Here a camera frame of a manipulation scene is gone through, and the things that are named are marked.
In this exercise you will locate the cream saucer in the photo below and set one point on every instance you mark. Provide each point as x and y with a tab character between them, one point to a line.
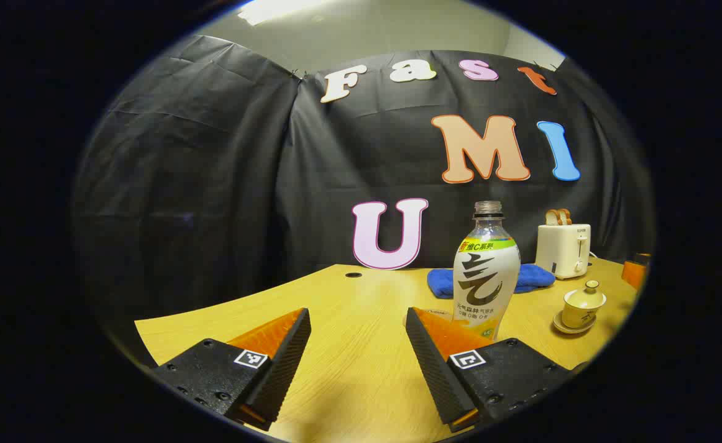
567	327

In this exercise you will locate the cream teacup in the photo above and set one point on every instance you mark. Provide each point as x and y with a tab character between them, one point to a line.
579	317

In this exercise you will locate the toast bread slice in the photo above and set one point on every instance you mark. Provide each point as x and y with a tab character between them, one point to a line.
551	218
565	216

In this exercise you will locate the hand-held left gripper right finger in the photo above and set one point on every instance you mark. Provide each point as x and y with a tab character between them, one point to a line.
437	375

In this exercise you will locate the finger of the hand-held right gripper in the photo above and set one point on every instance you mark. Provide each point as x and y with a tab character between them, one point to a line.
634	271

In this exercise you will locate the clear water bottle white label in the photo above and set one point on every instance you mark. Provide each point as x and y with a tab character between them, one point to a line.
485	277

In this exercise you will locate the cream toaster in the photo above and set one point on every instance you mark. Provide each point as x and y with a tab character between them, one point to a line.
561	252

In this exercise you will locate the cream teacup lid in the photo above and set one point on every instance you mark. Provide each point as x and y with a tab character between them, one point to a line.
585	298

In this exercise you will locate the blue towel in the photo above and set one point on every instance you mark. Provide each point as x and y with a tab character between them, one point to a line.
536	277

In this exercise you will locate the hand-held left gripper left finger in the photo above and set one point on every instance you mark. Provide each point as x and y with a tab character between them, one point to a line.
287	363

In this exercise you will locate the black backdrop cloth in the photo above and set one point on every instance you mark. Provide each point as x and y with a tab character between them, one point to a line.
213	184

